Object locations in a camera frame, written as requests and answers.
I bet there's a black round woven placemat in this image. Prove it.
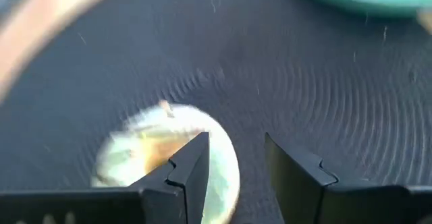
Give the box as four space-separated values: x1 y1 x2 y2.
0 0 432 224

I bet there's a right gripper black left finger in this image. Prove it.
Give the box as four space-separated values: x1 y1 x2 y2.
130 132 211 224

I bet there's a large green iced donut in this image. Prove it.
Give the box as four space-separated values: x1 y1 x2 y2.
90 101 241 224

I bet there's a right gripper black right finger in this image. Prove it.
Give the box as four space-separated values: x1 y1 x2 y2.
265 132 338 224

